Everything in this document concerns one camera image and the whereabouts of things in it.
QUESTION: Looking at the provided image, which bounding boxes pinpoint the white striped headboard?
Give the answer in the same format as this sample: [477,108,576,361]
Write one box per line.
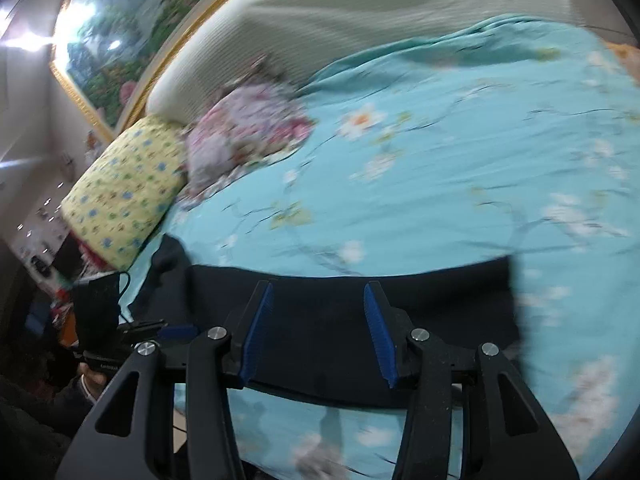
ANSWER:
[145,0,582,124]

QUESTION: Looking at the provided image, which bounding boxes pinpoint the pink floral ruffled pillow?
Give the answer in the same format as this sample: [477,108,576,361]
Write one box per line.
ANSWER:
[178,55,314,209]

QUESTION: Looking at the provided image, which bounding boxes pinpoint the gold framed landscape painting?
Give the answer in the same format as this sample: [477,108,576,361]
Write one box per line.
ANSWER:
[50,0,227,142]

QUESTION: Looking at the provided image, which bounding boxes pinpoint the black pants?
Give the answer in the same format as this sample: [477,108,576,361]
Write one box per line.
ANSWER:
[129,235,521,408]

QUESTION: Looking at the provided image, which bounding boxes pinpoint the left hand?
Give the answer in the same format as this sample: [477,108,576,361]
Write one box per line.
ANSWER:
[78,363,108,400]

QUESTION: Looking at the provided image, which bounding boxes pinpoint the yellow cartoon print pillow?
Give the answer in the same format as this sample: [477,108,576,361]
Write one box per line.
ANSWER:
[61,115,186,270]

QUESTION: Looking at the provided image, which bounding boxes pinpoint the light blue floral bedsheet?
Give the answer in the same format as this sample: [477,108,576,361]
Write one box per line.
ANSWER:
[119,14,640,480]

